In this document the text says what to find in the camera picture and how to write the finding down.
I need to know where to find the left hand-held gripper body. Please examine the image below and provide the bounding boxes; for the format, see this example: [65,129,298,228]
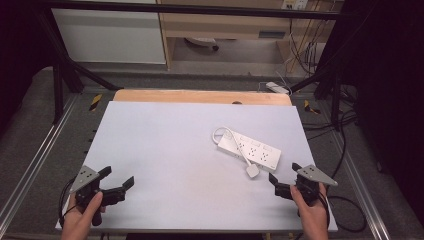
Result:
[68,165,127,227]

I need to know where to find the person's left hand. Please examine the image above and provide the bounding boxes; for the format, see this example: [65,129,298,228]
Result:
[60,191,107,240]

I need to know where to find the wooden table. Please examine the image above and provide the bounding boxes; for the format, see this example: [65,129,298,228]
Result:
[112,88,293,107]

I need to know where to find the person's right hand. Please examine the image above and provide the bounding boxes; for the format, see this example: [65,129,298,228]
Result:
[289,182,331,240]

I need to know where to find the bundle of hanging cables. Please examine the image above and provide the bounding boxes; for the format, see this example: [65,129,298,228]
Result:
[285,9,326,75]

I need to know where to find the aluminium floor rail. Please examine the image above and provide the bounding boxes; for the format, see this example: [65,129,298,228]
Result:
[0,94,80,228]
[328,126,392,240]

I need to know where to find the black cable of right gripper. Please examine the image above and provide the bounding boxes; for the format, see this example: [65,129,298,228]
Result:
[318,191,368,234]

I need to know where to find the white cabinet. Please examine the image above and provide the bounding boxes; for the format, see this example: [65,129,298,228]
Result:
[51,0,167,65]

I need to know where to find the white table mat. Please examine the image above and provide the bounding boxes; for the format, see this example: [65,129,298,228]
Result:
[54,101,339,233]

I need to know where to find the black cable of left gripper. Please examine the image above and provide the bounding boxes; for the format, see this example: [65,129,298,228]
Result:
[57,177,78,228]

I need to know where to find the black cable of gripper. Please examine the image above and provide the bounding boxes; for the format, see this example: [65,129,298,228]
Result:
[57,177,78,228]
[318,191,368,234]

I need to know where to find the white wall socket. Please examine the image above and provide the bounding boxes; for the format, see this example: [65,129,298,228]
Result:
[281,0,309,10]

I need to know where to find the wooden desk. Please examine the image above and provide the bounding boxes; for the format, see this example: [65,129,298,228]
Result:
[156,0,344,70]

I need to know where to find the white device under desk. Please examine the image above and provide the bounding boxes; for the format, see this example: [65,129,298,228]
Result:
[184,36,220,52]

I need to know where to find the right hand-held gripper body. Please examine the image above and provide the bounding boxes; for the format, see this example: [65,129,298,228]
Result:
[273,164,339,207]

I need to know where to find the yellow black striped tape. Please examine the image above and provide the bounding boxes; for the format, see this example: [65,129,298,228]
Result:
[303,99,322,115]
[88,93,103,112]

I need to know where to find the small white floor power strip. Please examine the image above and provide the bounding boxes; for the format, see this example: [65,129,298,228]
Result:
[265,81,290,95]

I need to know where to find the black floor cables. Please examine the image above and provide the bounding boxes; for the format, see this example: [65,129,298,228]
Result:
[301,84,359,183]

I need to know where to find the black metal frame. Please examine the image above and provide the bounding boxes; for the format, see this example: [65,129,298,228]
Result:
[34,0,359,132]

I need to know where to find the white power strip cable with plug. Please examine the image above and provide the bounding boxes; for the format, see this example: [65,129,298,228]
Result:
[212,126,260,179]

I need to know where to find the dark curtain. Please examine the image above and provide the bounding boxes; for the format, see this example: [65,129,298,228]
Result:
[0,0,56,134]
[319,0,424,228]

